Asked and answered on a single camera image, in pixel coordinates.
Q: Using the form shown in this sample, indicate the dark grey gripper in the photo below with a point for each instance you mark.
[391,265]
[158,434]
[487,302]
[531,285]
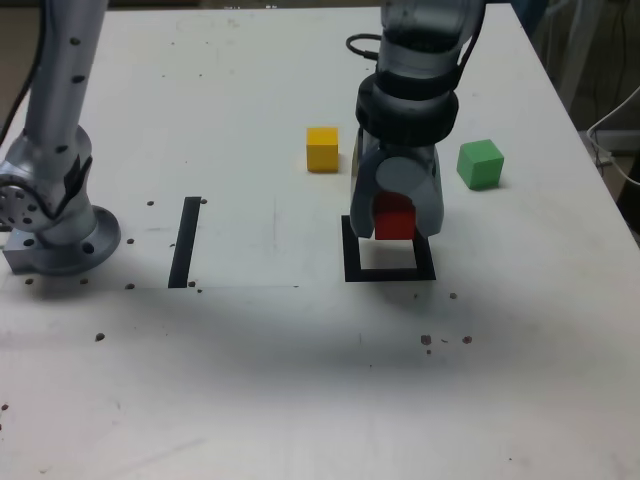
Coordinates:
[425,152]

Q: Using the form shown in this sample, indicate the red cube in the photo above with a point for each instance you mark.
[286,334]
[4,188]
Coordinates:
[395,222]

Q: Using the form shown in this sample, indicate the yellow cube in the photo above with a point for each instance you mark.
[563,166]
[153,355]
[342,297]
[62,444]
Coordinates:
[322,155]

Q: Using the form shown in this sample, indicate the green cube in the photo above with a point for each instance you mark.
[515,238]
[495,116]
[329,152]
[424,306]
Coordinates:
[480,167]

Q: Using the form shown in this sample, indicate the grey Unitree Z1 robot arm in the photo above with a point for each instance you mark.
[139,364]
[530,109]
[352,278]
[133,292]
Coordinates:
[60,75]

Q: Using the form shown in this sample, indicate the black tape square outline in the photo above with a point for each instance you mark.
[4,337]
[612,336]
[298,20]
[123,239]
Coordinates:
[390,275]

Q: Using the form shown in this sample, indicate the black tape strip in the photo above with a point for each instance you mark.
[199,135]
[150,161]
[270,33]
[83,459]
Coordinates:
[184,245]

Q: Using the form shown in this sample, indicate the grey background furniture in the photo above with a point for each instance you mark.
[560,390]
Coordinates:
[577,50]

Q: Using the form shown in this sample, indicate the small wrist camera box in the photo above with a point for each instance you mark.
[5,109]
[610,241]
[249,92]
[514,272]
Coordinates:
[356,155]

